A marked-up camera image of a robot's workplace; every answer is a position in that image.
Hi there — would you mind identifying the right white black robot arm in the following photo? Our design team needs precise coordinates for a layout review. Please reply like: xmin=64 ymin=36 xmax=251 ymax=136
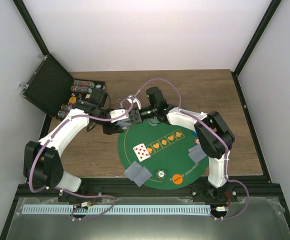
xmin=127 ymin=86 xmax=235 ymax=202

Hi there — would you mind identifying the orange big blind button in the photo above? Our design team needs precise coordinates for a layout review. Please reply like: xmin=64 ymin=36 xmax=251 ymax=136
xmin=171 ymin=173 xmax=184 ymax=185

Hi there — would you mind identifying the chip row bottom in case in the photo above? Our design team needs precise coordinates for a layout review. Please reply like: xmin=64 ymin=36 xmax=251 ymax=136
xmin=57 ymin=110 xmax=68 ymax=119

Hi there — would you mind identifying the round green poker mat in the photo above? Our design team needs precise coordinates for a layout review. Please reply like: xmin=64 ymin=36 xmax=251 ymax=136
xmin=117 ymin=119 xmax=209 ymax=190

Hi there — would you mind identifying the face-up red diamonds card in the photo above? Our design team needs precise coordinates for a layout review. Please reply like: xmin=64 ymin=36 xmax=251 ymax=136
xmin=133 ymin=143 xmax=151 ymax=162

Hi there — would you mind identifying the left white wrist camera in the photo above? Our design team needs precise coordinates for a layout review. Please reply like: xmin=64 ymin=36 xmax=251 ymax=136
xmin=109 ymin=109 xmax=129 ymax=123

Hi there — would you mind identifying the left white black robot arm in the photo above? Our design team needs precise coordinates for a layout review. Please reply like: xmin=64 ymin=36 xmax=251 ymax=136
xmin=23 ymin=89 xmax=130 ymax=202

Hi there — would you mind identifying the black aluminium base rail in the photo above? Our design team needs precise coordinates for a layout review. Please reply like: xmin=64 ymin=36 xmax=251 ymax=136
xmin=14 ymin=176 xmax=285 ymax=204

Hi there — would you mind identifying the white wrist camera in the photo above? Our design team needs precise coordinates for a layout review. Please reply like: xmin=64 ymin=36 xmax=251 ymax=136
xmin=127 ymin=94 xmax=142 ymax=110
xmin=109 ymin=109 xmax=129 ymax=123

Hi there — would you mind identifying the clear dealer button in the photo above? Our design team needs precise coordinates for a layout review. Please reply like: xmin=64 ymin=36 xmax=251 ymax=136
xmin=148 ymin=119 xmax=158 ymax=126

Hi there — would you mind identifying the chip row top in case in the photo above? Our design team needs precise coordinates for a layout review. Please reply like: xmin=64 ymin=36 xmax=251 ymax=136
xmin=73 ymin=79 xmax=95 ymax=88

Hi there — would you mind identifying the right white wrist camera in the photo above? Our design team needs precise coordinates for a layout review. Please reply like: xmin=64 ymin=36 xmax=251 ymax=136
xmin=127 ymin=94 xmax=142 ymax=110

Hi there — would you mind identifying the orange button in case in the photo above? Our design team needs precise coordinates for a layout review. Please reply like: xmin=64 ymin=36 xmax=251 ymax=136
xmin=68 ymin=96 xmax=77 ymax=105

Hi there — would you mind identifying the chip row in case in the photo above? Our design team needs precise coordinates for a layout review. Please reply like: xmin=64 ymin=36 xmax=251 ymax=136
xmin=73 ymin=79 xmax=95 ymax=88
xmin=57 ymin=110 xmax=68 ymax=119
xmin=60 ymin=104 xmax=72 ymax=112
xmin=70 ymin=85 xmax=93 ymax=94

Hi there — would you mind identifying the black poker chip case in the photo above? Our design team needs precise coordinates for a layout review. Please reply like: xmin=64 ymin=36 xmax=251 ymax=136
xmin=23 ymin=54 xmax=106 ymax=117

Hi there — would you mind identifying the light blue slotted cable duct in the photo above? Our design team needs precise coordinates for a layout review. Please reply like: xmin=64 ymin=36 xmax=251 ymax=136
xmin=21 ymin=204 xmax=211 ymax=216

